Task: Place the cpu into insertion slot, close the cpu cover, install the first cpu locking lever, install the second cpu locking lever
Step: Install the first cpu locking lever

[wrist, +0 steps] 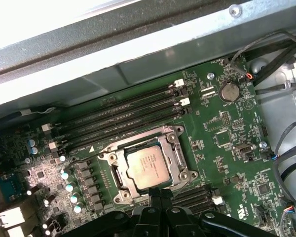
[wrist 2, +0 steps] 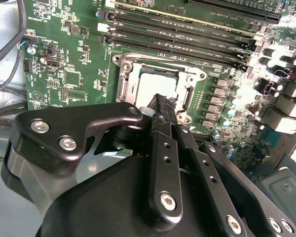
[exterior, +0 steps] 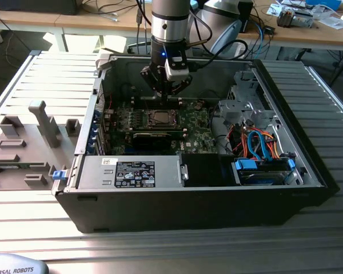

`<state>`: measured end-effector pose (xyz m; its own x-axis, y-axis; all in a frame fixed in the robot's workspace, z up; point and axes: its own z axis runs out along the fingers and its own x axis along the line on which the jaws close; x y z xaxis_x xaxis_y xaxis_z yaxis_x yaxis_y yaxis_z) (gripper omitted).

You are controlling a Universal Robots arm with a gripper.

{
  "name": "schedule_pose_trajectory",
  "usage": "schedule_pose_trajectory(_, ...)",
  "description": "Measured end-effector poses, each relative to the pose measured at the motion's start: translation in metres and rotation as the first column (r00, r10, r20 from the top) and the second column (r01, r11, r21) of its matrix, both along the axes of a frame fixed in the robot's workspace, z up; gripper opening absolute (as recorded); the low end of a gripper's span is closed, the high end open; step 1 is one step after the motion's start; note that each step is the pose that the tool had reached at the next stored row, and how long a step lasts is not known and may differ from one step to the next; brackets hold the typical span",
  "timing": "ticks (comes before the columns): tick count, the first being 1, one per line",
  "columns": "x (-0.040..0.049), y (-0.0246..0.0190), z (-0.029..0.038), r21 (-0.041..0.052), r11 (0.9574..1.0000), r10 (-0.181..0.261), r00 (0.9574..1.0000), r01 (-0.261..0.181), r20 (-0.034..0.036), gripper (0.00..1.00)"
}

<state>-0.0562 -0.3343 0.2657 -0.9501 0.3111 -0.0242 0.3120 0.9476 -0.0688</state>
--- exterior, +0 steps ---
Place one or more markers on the round coin cell battery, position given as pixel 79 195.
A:
pixel 199 105

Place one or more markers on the green motherboard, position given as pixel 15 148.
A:
pixel 198 127

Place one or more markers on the RAM slot with white clip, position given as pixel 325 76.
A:
pixel 177 132
pixel 153 104
pixel 153 99

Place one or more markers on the white leaflet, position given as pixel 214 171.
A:
pixel 274 10

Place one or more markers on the hard disk in blue carrier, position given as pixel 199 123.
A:
pixel 245 165

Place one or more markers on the grey parts rack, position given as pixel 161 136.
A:
pixel 31 162

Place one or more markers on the blue plastic case latch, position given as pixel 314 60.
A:
pixel 59 175

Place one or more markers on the pale teal packet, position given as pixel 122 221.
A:
pixel 193 4

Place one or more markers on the grey power supply unit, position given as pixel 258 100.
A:
pixel 97 171

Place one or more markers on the wooden desk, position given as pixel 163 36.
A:
pixel 303 35
pixel 74 21

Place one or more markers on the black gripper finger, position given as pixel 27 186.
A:
pixel 183 85
pixel 150 78

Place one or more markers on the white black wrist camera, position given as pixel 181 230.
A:
pixel 175 71

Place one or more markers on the dark CPU cooler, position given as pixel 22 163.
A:
pixel 284 20

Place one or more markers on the black plastic shroud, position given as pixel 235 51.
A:
pixel 203 171

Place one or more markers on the grey drive unit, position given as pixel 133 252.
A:
pixel 303 20

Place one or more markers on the small silver hex key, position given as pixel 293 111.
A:
pixel 111 18

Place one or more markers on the clear plastic bag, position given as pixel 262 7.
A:
pixel 334 23

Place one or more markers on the black PC case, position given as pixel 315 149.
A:
pixel 174 211

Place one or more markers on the black graphics card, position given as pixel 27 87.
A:
pixel 151 141

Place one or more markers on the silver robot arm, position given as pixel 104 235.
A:
pixel 168 17

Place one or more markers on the silver metal drive cage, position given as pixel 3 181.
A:
pixel 240 109

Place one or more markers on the blue box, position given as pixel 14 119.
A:
pixel 326 4

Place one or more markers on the CPU socket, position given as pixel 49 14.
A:
pixel 146 120

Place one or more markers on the black computer tower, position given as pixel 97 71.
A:
pixel 31 7

